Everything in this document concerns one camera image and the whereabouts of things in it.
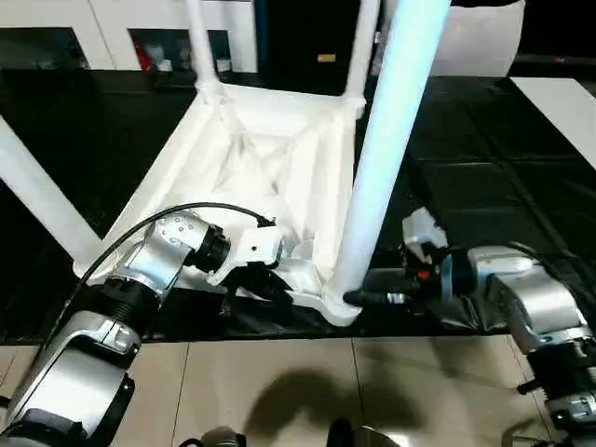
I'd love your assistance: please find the white plastic table top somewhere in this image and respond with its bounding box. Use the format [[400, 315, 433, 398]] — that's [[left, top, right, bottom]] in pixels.
[[72, 82, 369, 328]]

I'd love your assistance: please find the white plastic table leg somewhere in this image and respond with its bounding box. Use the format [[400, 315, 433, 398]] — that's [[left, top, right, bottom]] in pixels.
[[331, 0, 454, 305], [342, 0, 382, 102], [184, 0, 227, 95], [0, 115, 102, 275]]

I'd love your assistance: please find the black work mat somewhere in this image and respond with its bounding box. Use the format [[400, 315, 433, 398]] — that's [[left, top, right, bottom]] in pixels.
[[0, 68, 596, 346]]

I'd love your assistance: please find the black robot right foot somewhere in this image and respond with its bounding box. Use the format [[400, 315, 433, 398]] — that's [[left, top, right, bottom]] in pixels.
[[325, 417, 398, 447]]

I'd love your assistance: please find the white flat board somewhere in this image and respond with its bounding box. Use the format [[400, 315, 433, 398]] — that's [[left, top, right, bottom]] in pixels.
[[508, 76, 596, 169]]

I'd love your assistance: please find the grey cushion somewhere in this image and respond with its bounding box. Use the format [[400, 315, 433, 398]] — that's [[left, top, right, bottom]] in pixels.
[[372, 0, 528, 79]]

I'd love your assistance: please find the red packet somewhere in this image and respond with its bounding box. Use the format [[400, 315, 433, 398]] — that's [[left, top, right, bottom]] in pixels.
[[133, 41, 153, 72]]

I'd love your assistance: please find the black sofa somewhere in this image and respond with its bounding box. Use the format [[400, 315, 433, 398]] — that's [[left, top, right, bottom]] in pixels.
[[257, 0, 596, 79]]

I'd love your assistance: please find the black television with red logo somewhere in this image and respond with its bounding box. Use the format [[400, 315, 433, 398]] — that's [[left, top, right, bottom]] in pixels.
[[513, 54, 596, 66]]

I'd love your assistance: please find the white sideboard cabinet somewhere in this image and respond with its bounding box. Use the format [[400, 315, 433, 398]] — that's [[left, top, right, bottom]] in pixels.
[[0, 0, 263, 75]]

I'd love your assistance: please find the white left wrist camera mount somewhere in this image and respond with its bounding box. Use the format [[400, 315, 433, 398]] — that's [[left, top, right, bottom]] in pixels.
[[209, 226, 285, 289]]

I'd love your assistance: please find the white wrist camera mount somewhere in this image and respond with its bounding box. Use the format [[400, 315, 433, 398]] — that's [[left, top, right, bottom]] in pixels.
[[209, 226, 285, 289], [400, 207, 456, 305]]

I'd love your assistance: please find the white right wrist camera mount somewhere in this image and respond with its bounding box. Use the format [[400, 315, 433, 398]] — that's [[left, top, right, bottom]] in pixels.
[[400, 207, 456, 305]]

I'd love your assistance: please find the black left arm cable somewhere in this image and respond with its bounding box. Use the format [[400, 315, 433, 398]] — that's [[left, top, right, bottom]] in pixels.
[[39, 200, 279, 351]]

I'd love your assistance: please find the silver metal stand frame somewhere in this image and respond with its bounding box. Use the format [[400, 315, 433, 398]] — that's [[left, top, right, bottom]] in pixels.
[[504, 418, 561, 447]]

